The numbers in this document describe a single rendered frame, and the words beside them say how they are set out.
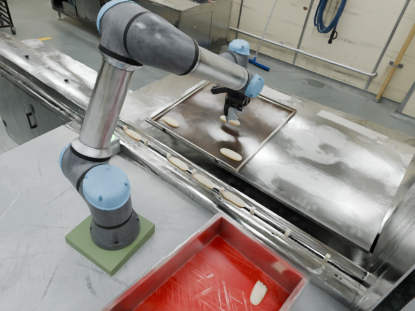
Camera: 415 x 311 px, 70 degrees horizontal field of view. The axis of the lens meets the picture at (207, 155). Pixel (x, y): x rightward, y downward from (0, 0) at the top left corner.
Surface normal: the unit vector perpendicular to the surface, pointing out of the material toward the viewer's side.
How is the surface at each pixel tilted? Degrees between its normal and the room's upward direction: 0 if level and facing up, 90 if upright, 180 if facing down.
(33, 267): 0
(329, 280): 0
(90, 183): 10
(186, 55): 78
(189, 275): 0
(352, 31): 90
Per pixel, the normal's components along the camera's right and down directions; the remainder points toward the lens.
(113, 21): -0.57, -0.04
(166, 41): 0.39, 0.14
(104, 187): 0.18, -0.66
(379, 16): -0.62, 0.43
